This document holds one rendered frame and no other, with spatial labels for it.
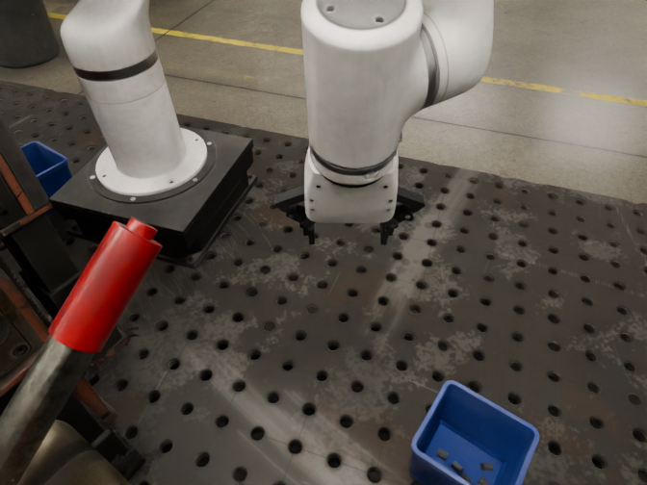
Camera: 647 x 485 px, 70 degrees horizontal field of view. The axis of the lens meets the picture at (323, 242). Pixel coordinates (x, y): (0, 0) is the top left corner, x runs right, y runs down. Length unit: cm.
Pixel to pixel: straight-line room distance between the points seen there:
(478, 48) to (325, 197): 20
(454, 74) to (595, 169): 209
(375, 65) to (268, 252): 52
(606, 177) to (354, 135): 211
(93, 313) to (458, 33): 31
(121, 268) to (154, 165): 62
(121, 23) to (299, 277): 44
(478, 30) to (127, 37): 48
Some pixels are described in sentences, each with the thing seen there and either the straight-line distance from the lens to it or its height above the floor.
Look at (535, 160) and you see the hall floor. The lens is 240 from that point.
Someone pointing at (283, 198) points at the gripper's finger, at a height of 94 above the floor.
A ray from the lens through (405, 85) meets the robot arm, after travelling 37.
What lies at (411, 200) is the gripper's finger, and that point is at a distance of 53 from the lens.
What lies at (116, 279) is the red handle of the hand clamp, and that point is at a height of 114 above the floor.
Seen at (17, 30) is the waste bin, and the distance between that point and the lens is 342.
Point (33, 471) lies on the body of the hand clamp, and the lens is 27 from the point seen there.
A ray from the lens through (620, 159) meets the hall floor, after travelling 260.
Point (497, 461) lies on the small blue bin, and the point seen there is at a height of 70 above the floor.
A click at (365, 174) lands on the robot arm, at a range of 42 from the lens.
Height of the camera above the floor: 128
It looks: 46 degrees down
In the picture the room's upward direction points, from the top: straight up
